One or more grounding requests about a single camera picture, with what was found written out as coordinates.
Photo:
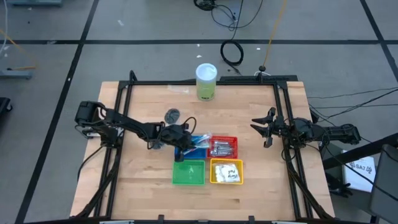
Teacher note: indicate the red plastic basket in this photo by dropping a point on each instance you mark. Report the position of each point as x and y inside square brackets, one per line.
[211, 138]

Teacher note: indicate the black caster base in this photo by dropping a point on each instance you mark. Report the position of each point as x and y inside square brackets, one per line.
[337, 186]

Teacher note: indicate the green disinfecting wipes canister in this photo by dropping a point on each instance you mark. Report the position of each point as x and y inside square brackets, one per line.
[206, 84]

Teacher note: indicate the yellow plastic basket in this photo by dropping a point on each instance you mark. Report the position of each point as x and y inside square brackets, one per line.
[212, 171]

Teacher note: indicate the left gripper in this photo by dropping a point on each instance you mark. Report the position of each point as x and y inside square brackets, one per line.
[174, 137]

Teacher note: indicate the grey-blue floor base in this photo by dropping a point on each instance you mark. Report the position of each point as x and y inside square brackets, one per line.
[34, 2]
[15, 74]

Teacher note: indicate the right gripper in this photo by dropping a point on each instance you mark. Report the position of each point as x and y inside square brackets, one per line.
[280, 129]

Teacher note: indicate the white printed box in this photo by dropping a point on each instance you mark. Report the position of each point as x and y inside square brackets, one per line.
[360, 179]

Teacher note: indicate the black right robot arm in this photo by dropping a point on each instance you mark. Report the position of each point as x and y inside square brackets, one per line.
[335, 133]

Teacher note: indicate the silver nail clipper bag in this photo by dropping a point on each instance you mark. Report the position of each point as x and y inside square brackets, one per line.
[222, 144]
[217, 152]
[225, 148]
[214, 146]

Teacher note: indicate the white cotton pads bag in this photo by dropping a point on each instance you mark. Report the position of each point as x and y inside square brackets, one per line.
[231, 174]
[218, 174]

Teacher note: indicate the black ball weight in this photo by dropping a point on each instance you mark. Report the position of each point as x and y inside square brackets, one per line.
[263, 68]

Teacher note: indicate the black flat panel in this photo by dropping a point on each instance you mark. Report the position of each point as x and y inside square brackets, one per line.
[242, 78]

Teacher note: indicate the clear tape patch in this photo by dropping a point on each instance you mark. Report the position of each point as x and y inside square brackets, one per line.
[178, 89]

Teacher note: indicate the black floor object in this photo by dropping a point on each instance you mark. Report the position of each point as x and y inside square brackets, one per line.
[3, 107]

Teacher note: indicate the green plastic basket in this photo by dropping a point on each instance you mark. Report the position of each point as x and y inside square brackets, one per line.
[180, 174]

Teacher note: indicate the black diagonal beam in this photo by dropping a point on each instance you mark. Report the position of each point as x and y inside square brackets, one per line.
[381, 143]

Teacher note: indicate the blue plastic basket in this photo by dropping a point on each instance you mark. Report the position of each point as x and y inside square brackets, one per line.
[194, 158]

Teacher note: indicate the black frame bracket clamp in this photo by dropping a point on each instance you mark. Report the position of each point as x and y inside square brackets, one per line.
[160, 217]
[251, 218]

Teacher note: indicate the black frame corner hook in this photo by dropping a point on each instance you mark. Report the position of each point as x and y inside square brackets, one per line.
[133, 77]

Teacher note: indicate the black aluminium rig frame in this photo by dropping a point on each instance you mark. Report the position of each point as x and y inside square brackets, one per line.
[155, 82]

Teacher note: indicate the dark grey chair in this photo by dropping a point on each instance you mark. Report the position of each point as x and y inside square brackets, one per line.
[385, 186]

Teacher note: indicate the silver table bracket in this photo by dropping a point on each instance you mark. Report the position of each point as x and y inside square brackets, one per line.
[289, 222]
[116, 222]

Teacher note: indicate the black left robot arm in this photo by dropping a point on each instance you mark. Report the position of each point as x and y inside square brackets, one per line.
[130, 123]

